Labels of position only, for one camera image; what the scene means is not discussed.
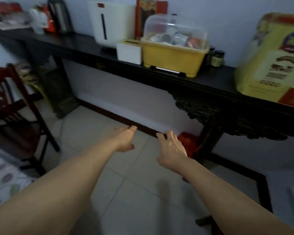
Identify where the person's left hand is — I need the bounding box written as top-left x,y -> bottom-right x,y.
111,125 -> 138,153

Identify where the person's right hand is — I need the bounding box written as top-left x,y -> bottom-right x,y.
156,131 -> 188,171

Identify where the person's left forearm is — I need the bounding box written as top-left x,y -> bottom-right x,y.
0,138 -> 120,235

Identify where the person's right forearm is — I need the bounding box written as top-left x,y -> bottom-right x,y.
173,158 -> 294,235

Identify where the red plastic bag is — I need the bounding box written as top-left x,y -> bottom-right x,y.
178,132 -> 202,158

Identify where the dark carved wooden console table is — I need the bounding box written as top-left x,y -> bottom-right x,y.
0,27 -> 294,235

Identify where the dark green sack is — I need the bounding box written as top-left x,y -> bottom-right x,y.
38,62 -> 81,118

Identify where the white tissue box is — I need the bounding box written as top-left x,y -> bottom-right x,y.
116,39 -> 143,65

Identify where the yellow dish basket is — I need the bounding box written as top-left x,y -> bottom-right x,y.
141,38 -> 210,78

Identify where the white cup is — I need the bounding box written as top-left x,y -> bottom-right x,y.
173,33 -> 189,47
159,33 -> 172,44

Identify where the dark glass jar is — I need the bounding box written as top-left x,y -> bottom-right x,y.
211,50 -> 225,67
206,46 -> 215,66

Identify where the red cup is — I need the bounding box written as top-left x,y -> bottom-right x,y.
186,37 -> 203,49

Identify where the dark wooden chair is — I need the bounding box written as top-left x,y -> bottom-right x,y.
0,63 -> 60,176

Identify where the white tall appliance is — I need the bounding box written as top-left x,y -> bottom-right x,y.
87,1 -> 136,49

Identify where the clear plastic basket lid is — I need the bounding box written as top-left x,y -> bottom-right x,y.
143,14 -> 208,49

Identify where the floral patterned bedsheet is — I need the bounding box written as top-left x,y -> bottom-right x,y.
0,144 -> 37,214

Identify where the black thermos flask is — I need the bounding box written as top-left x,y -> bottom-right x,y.
48,0 -> 73,34

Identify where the red packet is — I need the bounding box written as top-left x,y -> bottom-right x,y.
40,4 -> 57,32

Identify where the large yellow tin box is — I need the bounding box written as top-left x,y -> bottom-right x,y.
235,12 -> 294,109

